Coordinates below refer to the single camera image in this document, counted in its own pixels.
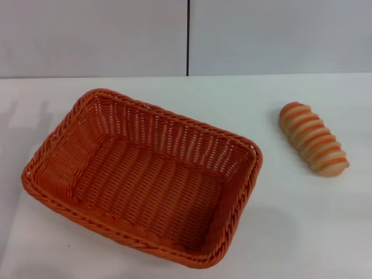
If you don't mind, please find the orange woven plastic basket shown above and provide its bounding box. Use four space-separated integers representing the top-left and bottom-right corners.
20 88 264 270

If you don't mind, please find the striped orange cream bread loaf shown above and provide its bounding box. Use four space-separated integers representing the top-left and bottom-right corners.
278 101 350 177

